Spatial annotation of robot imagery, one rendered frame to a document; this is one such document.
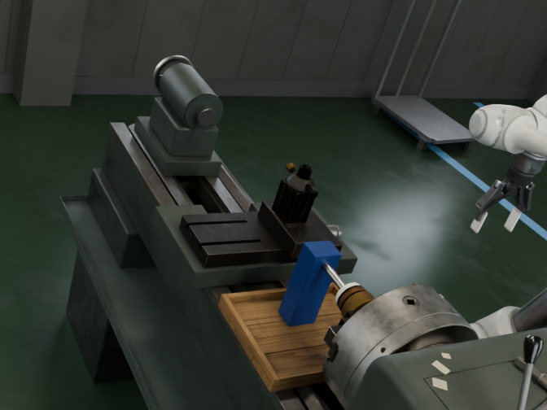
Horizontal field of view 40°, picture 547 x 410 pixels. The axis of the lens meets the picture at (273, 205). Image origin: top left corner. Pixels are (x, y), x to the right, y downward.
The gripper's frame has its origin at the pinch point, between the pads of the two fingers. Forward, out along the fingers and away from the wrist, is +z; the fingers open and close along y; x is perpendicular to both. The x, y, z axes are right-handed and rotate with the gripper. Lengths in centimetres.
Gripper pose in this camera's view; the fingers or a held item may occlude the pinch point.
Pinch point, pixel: (492, 226)
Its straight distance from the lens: 226.7
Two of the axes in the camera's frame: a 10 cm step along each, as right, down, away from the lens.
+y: 8.7, -0.1, 5.0
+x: -4.2, -5.6, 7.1
